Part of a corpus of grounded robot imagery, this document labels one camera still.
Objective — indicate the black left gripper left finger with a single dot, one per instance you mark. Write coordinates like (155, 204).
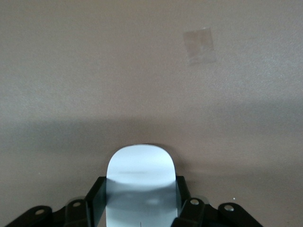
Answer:
(78, 212)

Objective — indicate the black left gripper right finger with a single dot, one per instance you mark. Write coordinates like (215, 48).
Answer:
(201, 212)

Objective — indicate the white computer mouse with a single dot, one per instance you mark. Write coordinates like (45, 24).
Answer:
(142, 170)

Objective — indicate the clear tape patch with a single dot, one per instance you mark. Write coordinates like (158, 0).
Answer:
(200, 46)

